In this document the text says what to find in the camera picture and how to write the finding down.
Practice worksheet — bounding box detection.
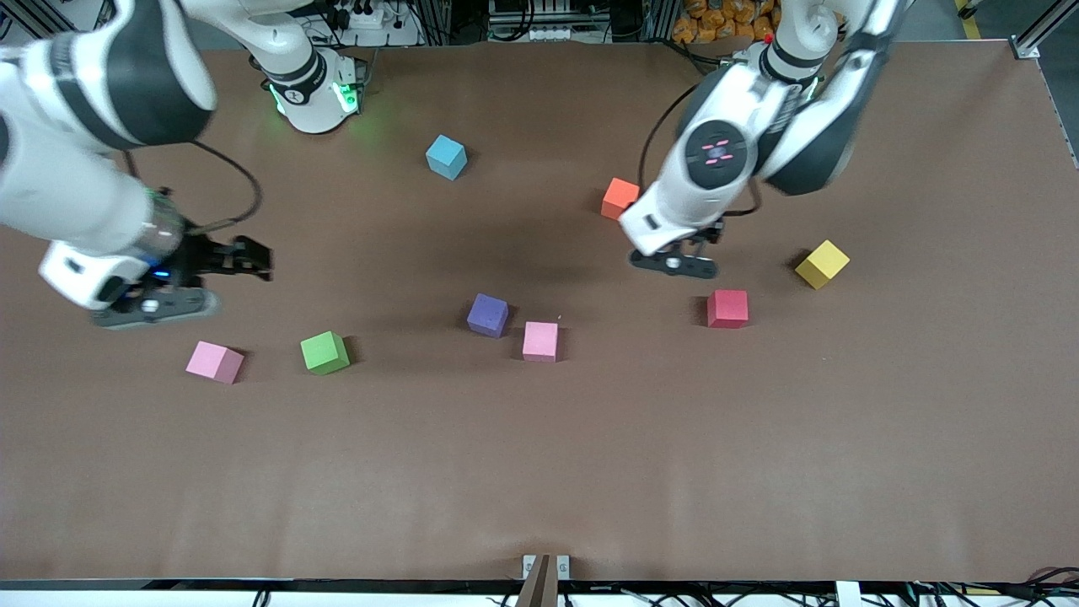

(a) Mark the red foam cube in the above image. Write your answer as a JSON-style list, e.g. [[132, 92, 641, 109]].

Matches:
[[706, 289, 749, 329]]

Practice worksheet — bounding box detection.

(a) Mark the orange foam cube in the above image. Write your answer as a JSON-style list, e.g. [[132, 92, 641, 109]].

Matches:
[[601, 177, 641, 221]]

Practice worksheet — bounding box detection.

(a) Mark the green foam cube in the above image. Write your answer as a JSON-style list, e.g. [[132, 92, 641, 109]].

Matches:
[[300, 330, 351, 376]]

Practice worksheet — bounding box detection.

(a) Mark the pink foam cube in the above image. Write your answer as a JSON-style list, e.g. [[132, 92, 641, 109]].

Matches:
[[185, 341, 245, 385], [522, 321, 560, 363]]

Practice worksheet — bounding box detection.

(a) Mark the purple foam cube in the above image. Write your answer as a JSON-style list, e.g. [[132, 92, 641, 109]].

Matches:
[[467, 293, 510, 339]]

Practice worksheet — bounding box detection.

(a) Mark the yellow foam cube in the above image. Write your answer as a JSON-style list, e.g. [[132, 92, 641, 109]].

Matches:
[[795, 239, 851, 290]]

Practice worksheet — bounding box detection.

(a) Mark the bag of orange items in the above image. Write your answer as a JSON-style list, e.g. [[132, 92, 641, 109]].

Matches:
[[672, 0, 781, 45]]

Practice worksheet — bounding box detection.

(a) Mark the blue foam cube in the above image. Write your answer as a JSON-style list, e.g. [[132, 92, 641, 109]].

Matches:
[[425, 134, 469, 181]]

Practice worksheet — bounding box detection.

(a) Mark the white equipment box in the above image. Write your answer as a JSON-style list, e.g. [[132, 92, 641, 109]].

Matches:
[[489, 0, 576, 43]]

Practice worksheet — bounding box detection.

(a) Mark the brown wooden stick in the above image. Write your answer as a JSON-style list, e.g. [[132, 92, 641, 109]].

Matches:
[[516, 554, 553, 607]]

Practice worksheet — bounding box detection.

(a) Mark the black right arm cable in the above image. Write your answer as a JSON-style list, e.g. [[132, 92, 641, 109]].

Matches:
[[122, 139, 264, 235]]

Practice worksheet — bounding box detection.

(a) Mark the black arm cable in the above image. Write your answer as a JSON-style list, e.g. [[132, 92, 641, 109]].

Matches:
[[637, 83, 764, 220], [122, 139, 264, 235]]

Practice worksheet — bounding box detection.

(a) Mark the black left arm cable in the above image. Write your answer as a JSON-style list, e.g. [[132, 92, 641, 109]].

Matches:
[[637, 83, 764, 220]]

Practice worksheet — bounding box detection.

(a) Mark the aluminium frame profile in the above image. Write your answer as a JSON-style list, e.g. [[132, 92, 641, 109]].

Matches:
[[1010, 0, 1079, 62]]

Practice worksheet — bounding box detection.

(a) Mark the small metal edge bracket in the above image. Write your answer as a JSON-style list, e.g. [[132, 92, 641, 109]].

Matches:
[[522, 554, 572, 583]]

